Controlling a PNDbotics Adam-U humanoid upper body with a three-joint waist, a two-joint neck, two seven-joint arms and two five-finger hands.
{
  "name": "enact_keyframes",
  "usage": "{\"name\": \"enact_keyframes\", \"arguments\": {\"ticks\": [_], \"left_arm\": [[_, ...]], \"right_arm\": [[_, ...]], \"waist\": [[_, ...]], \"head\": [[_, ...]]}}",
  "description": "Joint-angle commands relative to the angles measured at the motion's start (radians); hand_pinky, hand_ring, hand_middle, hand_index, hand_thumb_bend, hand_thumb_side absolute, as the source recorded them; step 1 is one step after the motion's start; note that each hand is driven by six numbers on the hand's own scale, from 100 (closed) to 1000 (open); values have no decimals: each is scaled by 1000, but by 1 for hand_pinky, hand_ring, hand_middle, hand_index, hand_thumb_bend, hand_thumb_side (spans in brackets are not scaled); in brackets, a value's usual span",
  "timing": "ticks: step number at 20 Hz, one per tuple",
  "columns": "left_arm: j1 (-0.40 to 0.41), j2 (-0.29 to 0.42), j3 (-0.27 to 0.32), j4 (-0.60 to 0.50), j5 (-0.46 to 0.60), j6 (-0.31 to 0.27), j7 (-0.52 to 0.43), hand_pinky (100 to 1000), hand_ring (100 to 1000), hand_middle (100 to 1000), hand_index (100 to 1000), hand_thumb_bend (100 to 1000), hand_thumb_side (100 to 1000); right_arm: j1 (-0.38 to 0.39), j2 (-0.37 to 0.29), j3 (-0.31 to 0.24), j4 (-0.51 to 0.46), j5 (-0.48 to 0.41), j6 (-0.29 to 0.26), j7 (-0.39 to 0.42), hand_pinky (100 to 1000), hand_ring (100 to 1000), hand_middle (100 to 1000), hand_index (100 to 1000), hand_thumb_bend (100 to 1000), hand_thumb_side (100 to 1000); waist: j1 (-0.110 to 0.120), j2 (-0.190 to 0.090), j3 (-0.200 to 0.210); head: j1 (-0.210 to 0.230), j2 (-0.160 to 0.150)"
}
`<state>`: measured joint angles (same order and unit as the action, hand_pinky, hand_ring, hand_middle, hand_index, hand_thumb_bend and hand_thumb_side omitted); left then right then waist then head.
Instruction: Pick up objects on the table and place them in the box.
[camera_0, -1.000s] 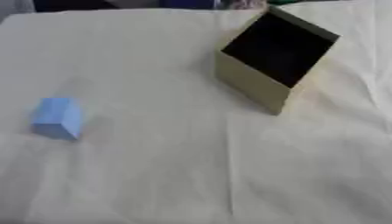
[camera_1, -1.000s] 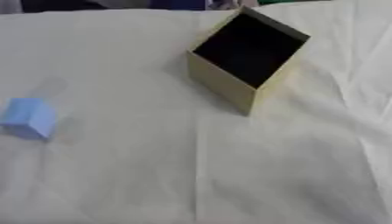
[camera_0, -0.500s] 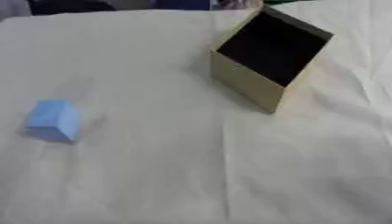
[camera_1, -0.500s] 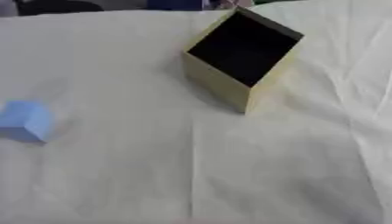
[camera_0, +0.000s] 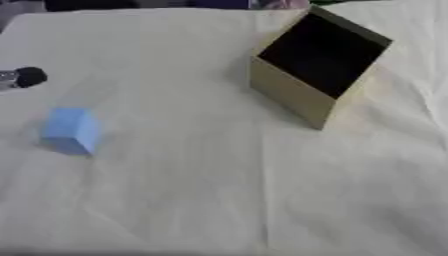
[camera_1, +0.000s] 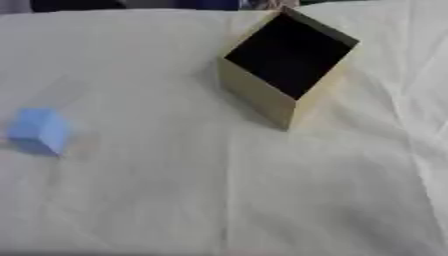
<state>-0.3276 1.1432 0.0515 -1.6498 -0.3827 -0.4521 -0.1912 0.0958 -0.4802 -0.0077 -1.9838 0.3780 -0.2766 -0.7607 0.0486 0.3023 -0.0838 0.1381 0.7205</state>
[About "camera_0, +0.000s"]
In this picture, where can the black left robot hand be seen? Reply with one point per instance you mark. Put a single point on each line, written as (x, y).
(29, 76)

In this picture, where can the light blue cube block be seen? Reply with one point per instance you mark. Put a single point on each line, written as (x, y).
(71, 130)

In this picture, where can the tan cardboard box black inside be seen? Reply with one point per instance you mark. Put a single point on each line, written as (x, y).
(315, 63)

